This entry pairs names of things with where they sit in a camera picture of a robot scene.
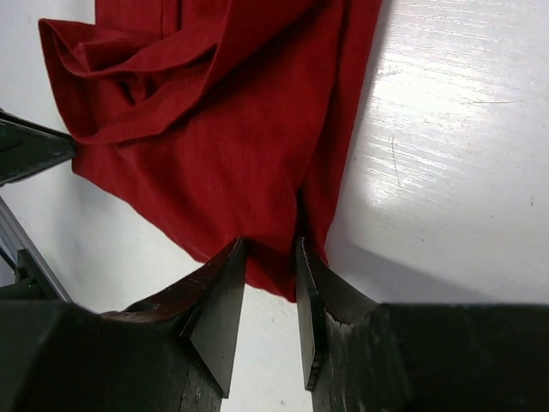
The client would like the dark red t shirt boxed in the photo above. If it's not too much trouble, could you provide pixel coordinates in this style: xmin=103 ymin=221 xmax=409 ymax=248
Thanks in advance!
xmin=39 ymin=1 xmax=382 ymax=300

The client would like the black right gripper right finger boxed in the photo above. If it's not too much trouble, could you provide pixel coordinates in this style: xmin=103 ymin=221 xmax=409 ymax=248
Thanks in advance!
xmin=295 ymin=239 xmax=548 ymax=411

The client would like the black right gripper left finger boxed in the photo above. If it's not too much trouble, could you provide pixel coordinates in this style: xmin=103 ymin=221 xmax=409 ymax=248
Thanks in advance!
xmin=1 ymin=239 xmax=246 ymax=411

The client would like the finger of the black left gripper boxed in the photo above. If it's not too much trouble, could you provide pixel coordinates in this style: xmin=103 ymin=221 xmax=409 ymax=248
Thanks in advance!
xmin=1 ymin=110 xmax=76 ymax=186

